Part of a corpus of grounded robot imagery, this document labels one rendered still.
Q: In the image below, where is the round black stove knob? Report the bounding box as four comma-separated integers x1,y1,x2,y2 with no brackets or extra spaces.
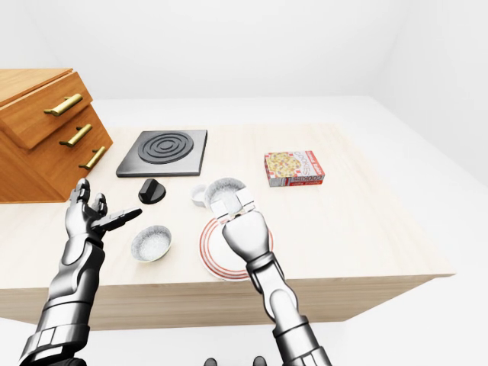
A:
137,178,167,206

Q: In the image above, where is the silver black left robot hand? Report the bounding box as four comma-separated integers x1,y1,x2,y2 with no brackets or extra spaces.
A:
64,178,143,242

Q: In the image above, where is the large wooden drawer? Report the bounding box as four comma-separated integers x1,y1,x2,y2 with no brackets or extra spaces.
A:
0,71,95,150

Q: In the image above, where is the white plate with red rings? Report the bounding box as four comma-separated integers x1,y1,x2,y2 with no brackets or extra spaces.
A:
198,217,275,282

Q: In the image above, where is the flat dark stove plate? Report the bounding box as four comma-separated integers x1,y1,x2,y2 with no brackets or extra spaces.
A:
115,130,209,178

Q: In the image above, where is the printed cookie box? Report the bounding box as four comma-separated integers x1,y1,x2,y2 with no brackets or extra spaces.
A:
263,149,326,188

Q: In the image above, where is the brass drawer handle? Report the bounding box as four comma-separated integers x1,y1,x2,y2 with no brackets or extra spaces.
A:
59,124,93,148
43,93,84,117
79,146,108,171

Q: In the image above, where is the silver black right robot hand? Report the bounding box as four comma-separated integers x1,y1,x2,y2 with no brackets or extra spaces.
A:
208,189,277,265

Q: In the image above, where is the small white ramekin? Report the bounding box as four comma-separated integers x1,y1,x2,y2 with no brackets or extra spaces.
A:
190,184,209,209

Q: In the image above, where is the patterned black white bowl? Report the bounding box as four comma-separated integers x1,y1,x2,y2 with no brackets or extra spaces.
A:
130,224,173,264
204,177,248,215

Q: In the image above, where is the wooden cabinet with drawers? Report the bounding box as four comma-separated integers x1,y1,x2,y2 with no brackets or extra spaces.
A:
0,68,114,204

